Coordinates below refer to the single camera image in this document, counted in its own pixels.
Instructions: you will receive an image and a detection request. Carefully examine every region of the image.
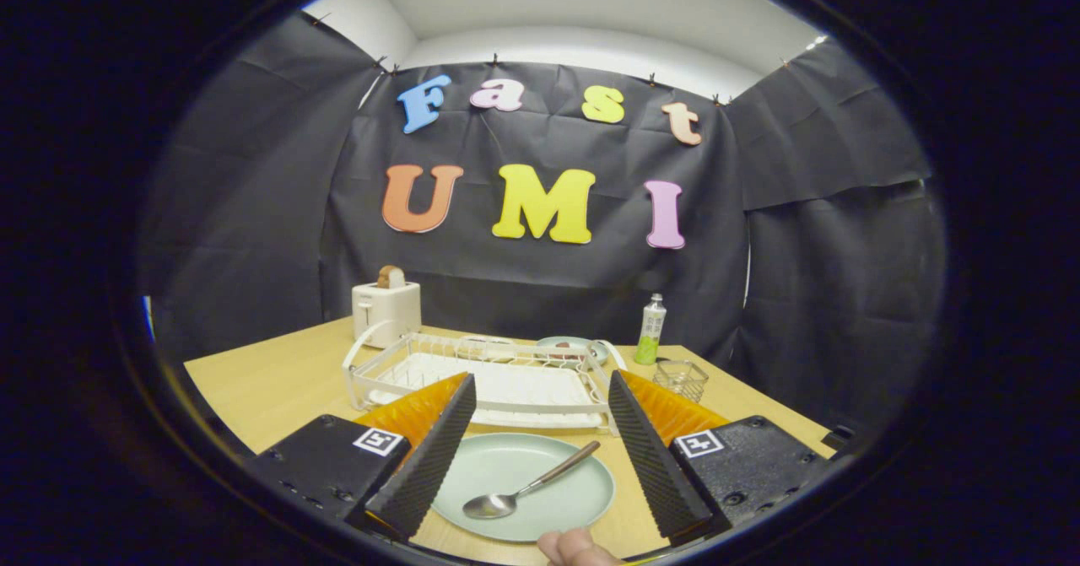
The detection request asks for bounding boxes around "small plate with food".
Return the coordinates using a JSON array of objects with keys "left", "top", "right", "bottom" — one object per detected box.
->
[{"left": 536, "top": 336, "right": 610, "bottom": 367}]

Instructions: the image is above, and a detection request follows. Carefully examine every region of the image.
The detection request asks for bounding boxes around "white wire dish rack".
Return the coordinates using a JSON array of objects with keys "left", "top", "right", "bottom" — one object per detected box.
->
[{"left": 342, "top": 321, "right": 629, "bottom": 432}]

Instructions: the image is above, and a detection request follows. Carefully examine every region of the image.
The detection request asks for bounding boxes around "metal wire basket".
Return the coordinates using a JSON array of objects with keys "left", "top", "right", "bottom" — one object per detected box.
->
[{"left": 652, "top": 359, "right": 710, "bottom": 404}]

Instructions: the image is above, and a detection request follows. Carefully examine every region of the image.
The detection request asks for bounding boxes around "white toaster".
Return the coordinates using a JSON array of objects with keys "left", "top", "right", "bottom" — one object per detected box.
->
[{"left": 352, "top": 281, "right": 422, "bottom": 349}]

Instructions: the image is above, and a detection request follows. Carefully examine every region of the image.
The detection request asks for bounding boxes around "black backdrop cloth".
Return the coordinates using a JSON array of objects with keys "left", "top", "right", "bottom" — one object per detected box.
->
[{"left": 139, "top": 11, "right": 946, "bottom": 432}]

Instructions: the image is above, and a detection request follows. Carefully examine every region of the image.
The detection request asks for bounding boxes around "metal spoon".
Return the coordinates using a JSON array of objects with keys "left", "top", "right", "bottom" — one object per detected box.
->
[{"left": 462, "top": 440, "right": 602, "bottom": 520}]

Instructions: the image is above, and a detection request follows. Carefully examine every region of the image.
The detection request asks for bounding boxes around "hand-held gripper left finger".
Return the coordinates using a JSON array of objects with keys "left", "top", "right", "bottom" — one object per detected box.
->
[{"left": 245, "top": 372, "right": 478, "bottom": 542}]

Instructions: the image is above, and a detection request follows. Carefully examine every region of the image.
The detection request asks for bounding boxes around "green and white bottle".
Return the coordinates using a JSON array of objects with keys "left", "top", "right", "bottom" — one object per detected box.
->
[{"left": 634, "top": 294, "right": 667, "bottom": 366}]

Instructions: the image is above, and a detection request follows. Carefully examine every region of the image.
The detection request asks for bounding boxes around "light green plate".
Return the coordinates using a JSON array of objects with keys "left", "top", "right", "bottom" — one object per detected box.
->
[{"left": 430, "top": 433, "right": 617, "bottom": 543}]

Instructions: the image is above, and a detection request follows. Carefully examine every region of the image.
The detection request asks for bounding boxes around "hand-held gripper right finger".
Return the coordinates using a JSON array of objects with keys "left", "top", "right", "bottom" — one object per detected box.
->
[{"left": 607, "top": 369, "right": 832, "bottom": 542}]

